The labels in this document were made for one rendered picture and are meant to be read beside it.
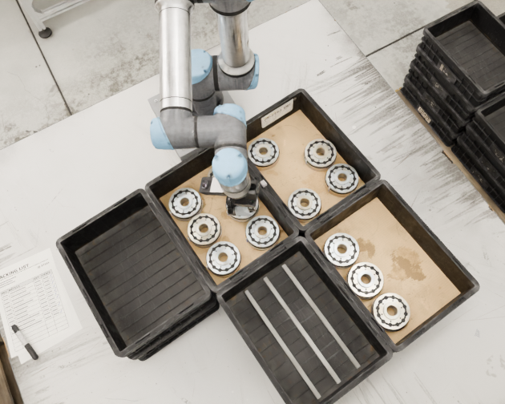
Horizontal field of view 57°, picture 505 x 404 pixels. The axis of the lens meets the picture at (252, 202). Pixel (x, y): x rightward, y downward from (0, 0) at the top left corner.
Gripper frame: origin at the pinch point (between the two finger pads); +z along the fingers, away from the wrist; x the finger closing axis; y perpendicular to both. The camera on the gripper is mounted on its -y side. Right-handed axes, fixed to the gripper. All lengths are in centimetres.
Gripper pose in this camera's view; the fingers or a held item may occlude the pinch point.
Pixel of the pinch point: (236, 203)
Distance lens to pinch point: 135.4
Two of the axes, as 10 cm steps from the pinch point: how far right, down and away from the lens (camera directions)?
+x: 1.9, -9.5, 2.4
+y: 9.8, 1.6, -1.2
